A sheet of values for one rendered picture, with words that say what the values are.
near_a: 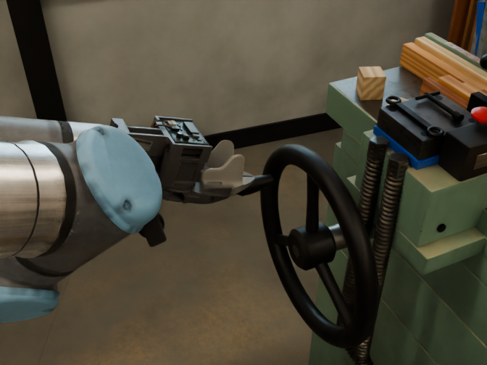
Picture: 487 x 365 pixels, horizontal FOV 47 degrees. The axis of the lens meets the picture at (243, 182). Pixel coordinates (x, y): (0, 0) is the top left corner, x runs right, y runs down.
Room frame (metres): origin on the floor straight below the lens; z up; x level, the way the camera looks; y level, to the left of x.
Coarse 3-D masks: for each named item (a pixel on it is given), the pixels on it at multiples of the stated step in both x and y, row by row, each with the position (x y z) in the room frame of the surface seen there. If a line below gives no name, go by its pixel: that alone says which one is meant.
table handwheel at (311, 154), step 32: (288, 160) 0.60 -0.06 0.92; (320, 160) 0.56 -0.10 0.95; (320, 224) 0.57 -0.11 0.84; (352, 224) 0.48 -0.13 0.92; (288, 256) 0.63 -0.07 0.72; (320, 256) 0.53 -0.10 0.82; (352, 256) 0.46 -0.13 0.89; (288, 288) 0.59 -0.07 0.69; (320, 320) 0.52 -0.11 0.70; (352, 320) 0.44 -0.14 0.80
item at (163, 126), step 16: (128, 128) 0.55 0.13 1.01; (144, 128) 0.56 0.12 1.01; (160, 128) 0.57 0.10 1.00; (176, 128) 0.57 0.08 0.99; (192, 128) 0.59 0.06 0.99; (144, 144) 0.54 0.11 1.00; (160, 144) 0.55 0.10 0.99; (176, 144) 0.54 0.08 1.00; (192, 144) 0.55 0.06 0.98; (208, 144) 0.56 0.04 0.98; (160, 160) 0.55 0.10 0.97; (176, 160) 0.54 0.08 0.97; (192, 160) 0.54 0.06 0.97; (160, 176) 0.53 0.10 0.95; (176, 176) 0.55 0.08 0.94; (192, 176) 0.55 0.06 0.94
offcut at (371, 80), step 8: (360, 72) 0.83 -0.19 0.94; (368, 72) 0.82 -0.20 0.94; (376, 72) 0.82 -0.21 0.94; (360, 80) 0.82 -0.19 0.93; (368, 80) 0.81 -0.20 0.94; (376, 80) 0.81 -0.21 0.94; (384, 80) 0.81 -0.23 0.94; (360, 88) 0.82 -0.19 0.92; (368, 88) 0.81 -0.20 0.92; (376, 88) 0.81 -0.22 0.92; (360, 96) 0.81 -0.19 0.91; (368, 96) 0.81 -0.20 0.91; (376, 96) 0.81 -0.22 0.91
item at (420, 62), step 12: (408, 48) 0.93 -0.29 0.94; (420, 48) 0.92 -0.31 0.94; (408, 60) 0.92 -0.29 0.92; (420, 60) 0.89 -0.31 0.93; (432, 60) 0.87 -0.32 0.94; (420, 72) 0.89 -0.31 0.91; (432, 72) 0.86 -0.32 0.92; (444, 72) 0.84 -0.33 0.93; (456, 72) 0.83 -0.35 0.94; (480, 84) 0.79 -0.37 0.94
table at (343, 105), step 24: (384, 72) 0.91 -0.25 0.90; (408, 72) 0.91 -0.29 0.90; (336, 96) 0.84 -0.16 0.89; (384, 96) 0.82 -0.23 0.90; (408, 96) 0.82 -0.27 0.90; (336, 120) 0.83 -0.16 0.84; (360, 120) 0.78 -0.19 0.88; (480, 216) 0.53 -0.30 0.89; (408, 240) 0.51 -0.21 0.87; (456, 240) 0.51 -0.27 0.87; (480, 240) 0.51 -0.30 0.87; (432, 264) 0.48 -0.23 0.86
